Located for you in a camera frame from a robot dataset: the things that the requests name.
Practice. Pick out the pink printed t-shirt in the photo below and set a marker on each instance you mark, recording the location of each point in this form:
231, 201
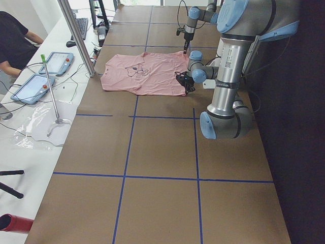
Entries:
145, 74

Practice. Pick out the black keyboard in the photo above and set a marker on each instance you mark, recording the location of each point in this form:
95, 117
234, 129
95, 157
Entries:
82, 24

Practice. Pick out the near teach pendant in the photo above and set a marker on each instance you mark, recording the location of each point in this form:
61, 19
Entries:
32, 90

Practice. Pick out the far teach pendant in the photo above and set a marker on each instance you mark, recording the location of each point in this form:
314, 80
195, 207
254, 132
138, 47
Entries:
58, 63

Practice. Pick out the red cylinder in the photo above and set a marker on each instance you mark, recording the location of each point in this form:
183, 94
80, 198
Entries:
16, 224

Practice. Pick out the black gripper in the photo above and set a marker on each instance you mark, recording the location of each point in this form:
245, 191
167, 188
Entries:
187, 40
189, 84

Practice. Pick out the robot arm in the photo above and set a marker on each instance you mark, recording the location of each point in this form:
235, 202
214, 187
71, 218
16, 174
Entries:
239, 24
196, 18

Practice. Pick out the aluminium frame post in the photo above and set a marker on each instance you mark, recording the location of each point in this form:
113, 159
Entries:
68, 15

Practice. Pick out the black computer mouse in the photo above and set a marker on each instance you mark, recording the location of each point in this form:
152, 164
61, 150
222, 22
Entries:
70, 44

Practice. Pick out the black tripod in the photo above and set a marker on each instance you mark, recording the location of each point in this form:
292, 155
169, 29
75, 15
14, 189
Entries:
10, 184

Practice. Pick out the person in black shirt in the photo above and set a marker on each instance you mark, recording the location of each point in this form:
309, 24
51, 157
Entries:
18, 45

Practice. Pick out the green-tipped metal grabber stick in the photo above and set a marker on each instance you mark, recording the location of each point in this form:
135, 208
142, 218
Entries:
59, 122

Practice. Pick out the clear plastic sheet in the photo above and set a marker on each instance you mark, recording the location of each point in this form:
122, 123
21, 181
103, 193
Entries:
41, 125

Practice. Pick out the teach pendant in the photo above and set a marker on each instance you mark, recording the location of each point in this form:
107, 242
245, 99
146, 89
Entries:
32, 90
58, 63

